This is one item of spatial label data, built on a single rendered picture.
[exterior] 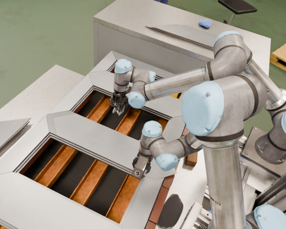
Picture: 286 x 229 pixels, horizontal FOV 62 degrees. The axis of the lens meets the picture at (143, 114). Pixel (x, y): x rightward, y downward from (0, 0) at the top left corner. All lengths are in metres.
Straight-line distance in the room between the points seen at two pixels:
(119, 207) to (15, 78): 2.17
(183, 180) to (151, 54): 0.94
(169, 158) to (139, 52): 1.15
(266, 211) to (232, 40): 0.60
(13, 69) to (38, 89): 1.48
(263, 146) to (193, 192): 0.46
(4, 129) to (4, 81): 1.61
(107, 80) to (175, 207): 0.91
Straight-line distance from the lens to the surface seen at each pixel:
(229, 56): 0.91
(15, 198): 1.20
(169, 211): 1.32
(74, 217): 1.12
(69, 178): 1.53
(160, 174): 1.23
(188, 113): 0.57
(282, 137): 1.17
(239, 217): 0.69
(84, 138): 1.31
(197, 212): 1.03
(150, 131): 0.90
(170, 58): 1.79
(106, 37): 1.95
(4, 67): 3.27
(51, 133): 1.36
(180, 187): 1.42
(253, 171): 1.31
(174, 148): 0.90
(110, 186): 1.49
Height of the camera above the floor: 1.91
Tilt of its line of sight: 47 degrees down
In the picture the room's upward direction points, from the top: 12 degrees clockwise
